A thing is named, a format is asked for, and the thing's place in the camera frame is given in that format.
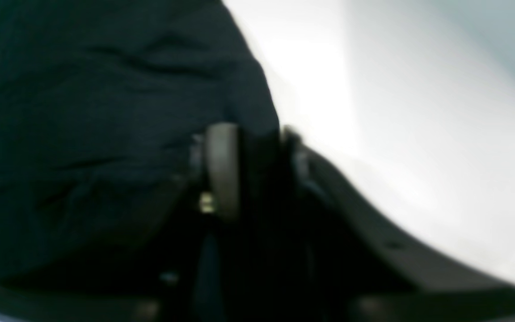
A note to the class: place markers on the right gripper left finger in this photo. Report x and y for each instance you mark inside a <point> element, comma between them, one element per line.
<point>146,269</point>

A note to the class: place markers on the black T-shirt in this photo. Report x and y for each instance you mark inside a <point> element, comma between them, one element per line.
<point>99,100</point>

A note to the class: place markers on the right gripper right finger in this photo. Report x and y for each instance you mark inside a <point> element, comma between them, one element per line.
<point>352,263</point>

